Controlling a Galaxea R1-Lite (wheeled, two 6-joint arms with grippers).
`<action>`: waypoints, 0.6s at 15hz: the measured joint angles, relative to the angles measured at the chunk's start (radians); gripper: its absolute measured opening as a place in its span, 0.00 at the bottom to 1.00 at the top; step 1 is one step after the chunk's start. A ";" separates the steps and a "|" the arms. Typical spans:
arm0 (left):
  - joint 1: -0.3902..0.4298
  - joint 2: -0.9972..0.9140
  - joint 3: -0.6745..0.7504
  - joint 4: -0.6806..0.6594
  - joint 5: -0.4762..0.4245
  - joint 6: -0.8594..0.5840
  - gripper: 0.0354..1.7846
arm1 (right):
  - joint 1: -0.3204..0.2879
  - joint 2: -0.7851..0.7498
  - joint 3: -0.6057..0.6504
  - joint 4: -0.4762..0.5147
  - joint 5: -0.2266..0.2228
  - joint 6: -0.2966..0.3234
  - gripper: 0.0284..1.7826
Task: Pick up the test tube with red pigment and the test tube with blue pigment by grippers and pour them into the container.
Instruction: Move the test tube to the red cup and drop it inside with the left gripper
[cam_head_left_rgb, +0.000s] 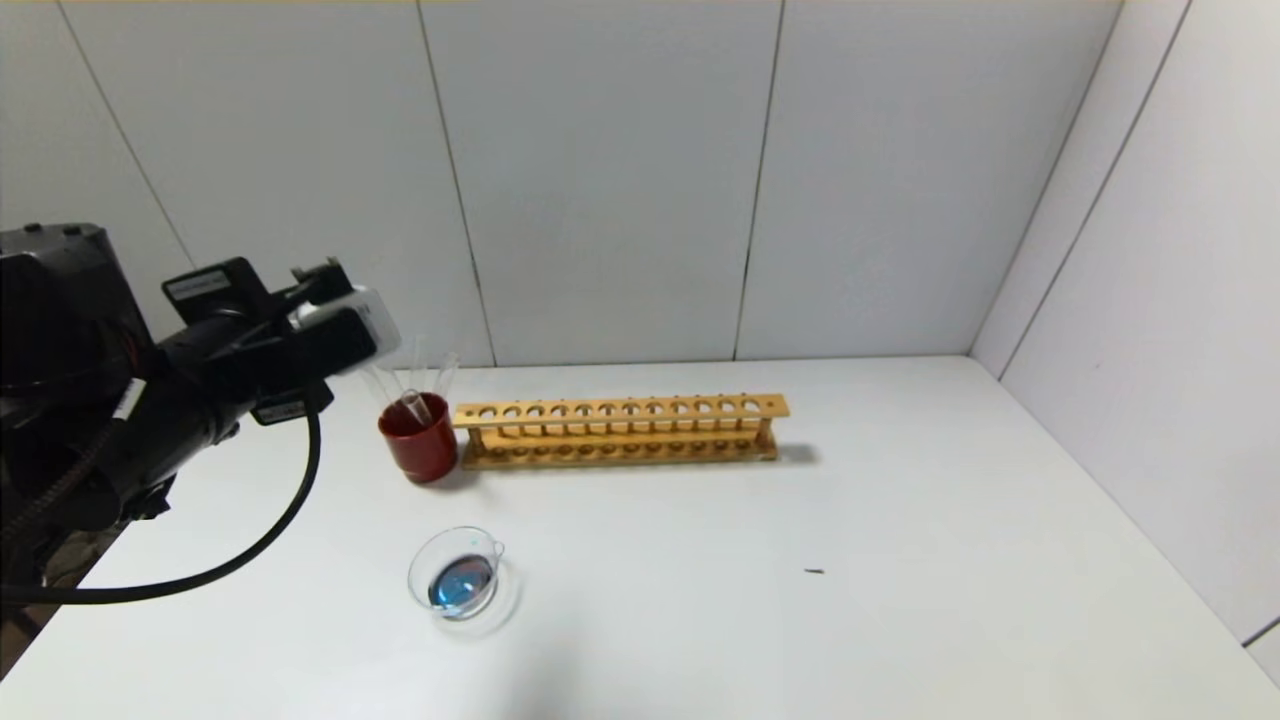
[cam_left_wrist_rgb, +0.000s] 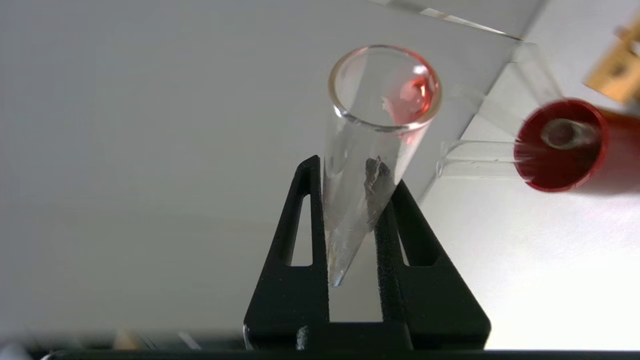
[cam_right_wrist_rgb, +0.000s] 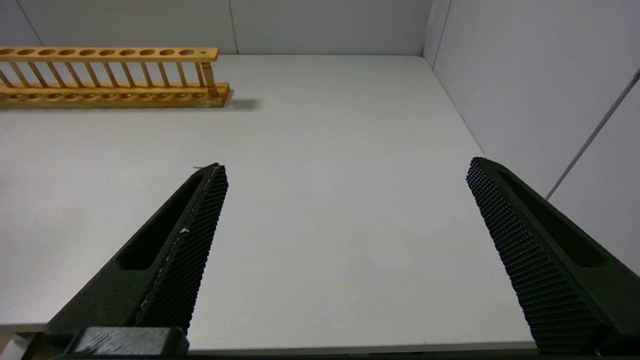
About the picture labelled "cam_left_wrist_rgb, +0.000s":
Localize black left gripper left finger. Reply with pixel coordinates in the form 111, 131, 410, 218
243, 155, 331, 351

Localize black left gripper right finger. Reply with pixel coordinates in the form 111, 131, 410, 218
375, 180, 492, 350

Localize test tube with red pigment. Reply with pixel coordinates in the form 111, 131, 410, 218
322, 44, 443, 288

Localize empty glass test tube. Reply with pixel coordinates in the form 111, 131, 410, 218
475, 41, 563, 138
437, 139, 523, 182

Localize wooden test tube rack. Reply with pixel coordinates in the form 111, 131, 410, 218
584, 12, 640, 104

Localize dark red plastic cup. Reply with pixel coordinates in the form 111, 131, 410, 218
514, 98, 640, 193

